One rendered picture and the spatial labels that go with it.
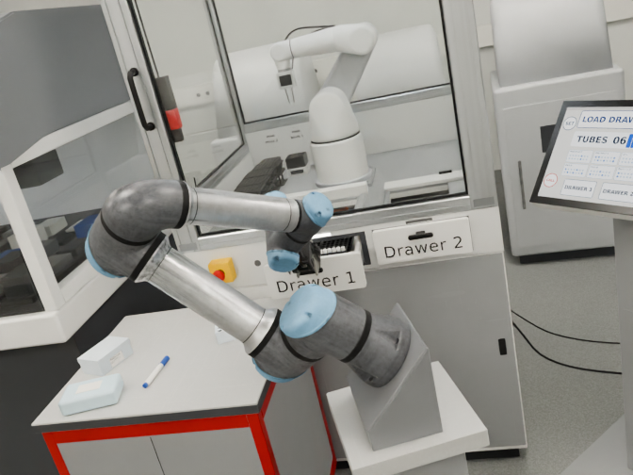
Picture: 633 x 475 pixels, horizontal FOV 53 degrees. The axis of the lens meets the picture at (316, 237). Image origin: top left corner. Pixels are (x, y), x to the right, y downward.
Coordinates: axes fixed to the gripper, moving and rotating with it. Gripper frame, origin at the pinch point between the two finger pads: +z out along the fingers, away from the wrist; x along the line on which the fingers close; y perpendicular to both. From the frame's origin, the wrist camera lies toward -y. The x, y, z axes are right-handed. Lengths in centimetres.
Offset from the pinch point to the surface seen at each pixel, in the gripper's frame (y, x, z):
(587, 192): -8, 77, -5
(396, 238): -12.1, 23.9, 10.5
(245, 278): -9.6, -27.0, 17.1
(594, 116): -28, 83, -11
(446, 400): 48, 35, -15
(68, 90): -68, -80, -25
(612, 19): -276, 168, 176
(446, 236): -11.2, 39.0, 11.7
